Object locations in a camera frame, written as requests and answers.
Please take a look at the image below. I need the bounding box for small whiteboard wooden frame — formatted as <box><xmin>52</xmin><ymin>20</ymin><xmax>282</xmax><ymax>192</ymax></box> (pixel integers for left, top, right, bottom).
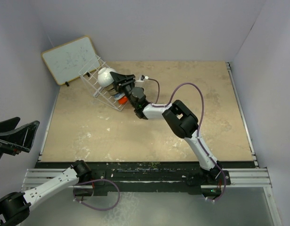
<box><xmin>41</xmin><ymin>36</ymin><xmax>101</xmax><ymax>86</ymax></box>

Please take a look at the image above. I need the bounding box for orange bowl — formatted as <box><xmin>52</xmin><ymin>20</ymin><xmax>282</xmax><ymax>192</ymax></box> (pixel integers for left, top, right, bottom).
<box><xmin>118</xmin><ymin>96</ymin><xmax>128</xmax><ymax>105</ymax></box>

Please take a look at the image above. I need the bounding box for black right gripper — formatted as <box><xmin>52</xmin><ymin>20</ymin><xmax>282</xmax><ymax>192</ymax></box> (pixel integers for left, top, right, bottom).
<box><xmin>110</xmin><ymin>73</ymin><xmax>136</xmax><ymax>108</ymax></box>

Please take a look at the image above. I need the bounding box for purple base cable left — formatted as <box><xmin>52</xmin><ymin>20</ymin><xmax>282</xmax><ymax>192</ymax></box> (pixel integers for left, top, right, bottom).
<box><xmin>73</xmin><ymin>178</ymin><xmax>121</xmax><ymax>211</ymax></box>

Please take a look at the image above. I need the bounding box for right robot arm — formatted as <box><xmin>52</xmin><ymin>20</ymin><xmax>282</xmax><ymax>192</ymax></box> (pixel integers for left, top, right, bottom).
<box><xmin>110</xmin><ymin>72</ymin><xmax>225</xmax><ymax>184</ymax></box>

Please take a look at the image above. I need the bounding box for blue white patterned bowl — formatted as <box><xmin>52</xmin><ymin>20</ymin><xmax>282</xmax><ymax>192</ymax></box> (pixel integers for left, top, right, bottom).
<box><xmin>113</xmin><ymin>93</ymin><xmax>124</xmax><ymax>101</ymax></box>

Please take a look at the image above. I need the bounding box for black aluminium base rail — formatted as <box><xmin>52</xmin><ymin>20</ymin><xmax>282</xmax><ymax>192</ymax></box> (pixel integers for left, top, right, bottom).
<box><xmin>22</xmin><ymin>161</ymin><xmax>272</xmax><ymax>197</ymax></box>

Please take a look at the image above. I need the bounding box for brown glazed bowl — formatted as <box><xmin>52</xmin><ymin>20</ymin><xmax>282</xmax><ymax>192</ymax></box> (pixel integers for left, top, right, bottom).
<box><xmin>105</xmin><ymin>84</ymin><xmax>117</xmax><ymax>96</ymax></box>

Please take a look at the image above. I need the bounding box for white wire dish rack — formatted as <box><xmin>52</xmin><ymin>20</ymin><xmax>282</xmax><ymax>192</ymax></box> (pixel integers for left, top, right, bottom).
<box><xmin>79</xmin><ymin>54</ymin><xmax>126</xmax><ymax>111</ymax></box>

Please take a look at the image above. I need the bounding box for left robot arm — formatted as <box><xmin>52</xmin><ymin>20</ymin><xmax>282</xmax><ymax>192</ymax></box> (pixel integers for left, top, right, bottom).
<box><xmin>0</xmin><ymin>117</ymin><xmax>91</xmax><ymax>226</ymax></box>

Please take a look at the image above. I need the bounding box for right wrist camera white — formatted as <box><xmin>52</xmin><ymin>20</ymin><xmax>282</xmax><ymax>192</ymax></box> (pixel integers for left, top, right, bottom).
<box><xmin>135</xmin><ymin>75</ymin><xmax>149</xmax><ymax>83</ymax></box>

